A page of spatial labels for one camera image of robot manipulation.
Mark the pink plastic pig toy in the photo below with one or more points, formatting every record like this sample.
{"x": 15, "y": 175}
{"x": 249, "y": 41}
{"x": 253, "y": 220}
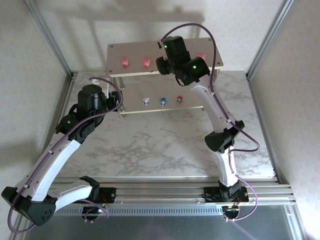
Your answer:
{"x": 200, "y": 55}
{"x": 124, "y": 62}
{"x": 146, "y": 62}

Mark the small white figurine toy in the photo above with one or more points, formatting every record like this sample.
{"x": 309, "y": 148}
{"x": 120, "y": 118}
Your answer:
{"x": 146, "y": 100}

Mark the small red figurine toy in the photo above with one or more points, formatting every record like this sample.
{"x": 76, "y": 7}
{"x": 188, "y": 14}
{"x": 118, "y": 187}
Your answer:
{"x": 180, "y": 99}

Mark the small blue figurine toy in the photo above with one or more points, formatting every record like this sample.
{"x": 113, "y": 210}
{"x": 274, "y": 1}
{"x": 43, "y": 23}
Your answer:
{"x": 163, "y": 101}

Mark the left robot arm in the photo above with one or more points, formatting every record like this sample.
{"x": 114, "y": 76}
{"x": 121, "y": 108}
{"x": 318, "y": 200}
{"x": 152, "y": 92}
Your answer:
{"x": 55, "y": 160}

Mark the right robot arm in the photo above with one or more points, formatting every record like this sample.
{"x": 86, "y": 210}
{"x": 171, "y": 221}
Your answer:
{"x": 215, "y": 110}

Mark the two-tier beige shelf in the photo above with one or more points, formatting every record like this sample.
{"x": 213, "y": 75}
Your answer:
{"x": 137, "y": 50}

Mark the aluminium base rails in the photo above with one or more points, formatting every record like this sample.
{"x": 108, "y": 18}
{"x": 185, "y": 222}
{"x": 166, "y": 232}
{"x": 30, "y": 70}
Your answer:
{"x": 160, "y": 190}

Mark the grey metal plate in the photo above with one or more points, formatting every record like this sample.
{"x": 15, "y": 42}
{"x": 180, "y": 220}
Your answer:
{"x": 160, "y": 230}

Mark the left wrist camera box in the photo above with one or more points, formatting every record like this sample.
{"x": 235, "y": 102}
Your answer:
{"x": 106, "y": 86}

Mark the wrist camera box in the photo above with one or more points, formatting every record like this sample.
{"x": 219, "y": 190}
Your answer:
{"x": 163, "y": 51}
{"x": 106, "y": 86}

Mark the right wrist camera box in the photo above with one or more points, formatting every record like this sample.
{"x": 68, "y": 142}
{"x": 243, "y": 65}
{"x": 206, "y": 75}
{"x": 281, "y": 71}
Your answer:
{"x": 163, "y": 51}

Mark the aluminium left side rail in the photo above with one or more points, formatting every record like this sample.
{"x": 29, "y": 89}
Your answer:
{"x": 62, "y": 105}

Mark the aluminium rail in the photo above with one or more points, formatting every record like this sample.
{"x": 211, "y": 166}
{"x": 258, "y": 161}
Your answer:
{"x": 256, "y": 100}
{"x": 62, "y": 105}

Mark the aluminium right side rail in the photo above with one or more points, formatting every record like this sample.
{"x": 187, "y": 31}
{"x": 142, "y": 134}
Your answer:
{"x": 256, "y": 100}

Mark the aluminium left frame post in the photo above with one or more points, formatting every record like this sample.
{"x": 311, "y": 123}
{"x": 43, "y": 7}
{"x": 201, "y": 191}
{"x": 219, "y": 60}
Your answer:
{"x": 51, "y": 37}

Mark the aluminium frame post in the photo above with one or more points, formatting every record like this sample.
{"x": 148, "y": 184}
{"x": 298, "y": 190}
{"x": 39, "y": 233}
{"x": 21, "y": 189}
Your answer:
{"x": 51, "y": 37}
{"x": 270, "y": 37}

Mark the aluminium right frame post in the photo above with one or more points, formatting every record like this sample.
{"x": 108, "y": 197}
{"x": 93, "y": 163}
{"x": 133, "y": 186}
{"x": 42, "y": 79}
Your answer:
{"x": 270, "y": 37}

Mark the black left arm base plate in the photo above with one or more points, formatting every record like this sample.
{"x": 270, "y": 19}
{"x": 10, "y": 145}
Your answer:
{"x": 108, "y": 195}

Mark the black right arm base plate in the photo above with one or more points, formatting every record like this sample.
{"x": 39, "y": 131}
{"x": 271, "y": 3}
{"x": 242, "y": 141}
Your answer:
{"x": 211, "y": 196}

